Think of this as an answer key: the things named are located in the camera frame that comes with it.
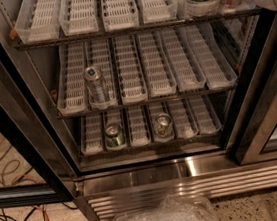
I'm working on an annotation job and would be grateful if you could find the top wire shelf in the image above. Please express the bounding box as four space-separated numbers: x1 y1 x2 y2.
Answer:
12 8 262 51

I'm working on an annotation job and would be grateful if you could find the stainless steel fridge body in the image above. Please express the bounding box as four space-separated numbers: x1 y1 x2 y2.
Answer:
0 0 277 221

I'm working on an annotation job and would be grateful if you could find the silver blue can middle shelf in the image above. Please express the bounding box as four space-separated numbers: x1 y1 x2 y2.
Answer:
83 66 110 103

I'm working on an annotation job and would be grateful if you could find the middle wire shelf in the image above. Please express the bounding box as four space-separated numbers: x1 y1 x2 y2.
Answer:
57 84 237 119

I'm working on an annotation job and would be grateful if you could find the clear crumpled plastic bag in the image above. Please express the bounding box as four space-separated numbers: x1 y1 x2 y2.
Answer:
113 195 218 221

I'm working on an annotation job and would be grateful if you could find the bottom wire shelf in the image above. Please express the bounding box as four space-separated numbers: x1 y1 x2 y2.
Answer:
80 132 221 162

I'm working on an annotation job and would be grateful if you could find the left glass fridge door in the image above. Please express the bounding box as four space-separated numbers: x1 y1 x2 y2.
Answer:
0 0 80 210

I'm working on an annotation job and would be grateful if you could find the wire shelf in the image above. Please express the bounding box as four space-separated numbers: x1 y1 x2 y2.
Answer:
12 8 262 51
57 84 237 119
80 132 221 162

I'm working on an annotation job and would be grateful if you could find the right glass fridge door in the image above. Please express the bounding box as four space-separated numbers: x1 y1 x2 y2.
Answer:
235 14 277 165

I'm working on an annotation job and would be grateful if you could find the glass fridge door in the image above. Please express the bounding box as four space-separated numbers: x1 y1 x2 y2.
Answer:
235 14 277 165
0 0 80 210

